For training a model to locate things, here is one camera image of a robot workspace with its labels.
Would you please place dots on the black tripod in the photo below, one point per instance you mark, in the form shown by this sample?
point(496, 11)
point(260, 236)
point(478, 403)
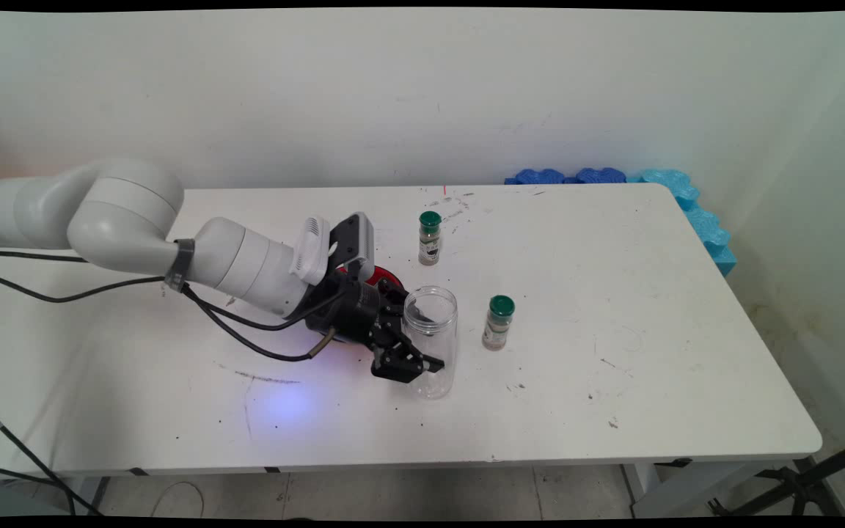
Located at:
point(844, 455)

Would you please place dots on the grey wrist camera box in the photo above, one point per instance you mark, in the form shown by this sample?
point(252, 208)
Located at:
point(353, 238)

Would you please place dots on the clear plastic jar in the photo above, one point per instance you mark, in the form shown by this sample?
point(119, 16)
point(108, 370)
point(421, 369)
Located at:
point(433, 383)

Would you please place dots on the white vented camera mount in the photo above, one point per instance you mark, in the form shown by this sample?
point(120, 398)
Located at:
point(312, 249)

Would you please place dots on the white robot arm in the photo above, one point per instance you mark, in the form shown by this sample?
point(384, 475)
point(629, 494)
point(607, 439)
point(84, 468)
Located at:
point(129, 213)

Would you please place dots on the cyan foam piece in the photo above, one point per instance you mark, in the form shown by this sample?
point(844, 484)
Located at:
point(708, 235)
point(664, 183)

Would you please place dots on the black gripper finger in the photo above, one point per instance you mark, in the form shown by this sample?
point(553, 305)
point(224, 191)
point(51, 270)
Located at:
point(395, 304)
point(393, 359)

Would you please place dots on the green lid spice bottle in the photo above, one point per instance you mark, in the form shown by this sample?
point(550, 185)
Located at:
point(497, 330)
point(430, 246)

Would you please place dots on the dark blue foam piece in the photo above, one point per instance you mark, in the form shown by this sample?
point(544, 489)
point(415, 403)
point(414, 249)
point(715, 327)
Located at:
point(600, 176)
point(536, 177)

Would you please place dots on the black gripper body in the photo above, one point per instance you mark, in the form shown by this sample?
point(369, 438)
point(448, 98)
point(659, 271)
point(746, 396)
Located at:
point(345, 312)

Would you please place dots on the red bowl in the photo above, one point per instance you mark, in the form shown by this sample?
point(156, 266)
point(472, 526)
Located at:
point(384, 277)

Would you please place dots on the white table leg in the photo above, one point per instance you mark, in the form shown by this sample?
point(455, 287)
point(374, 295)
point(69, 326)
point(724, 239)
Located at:
point(85, 493)

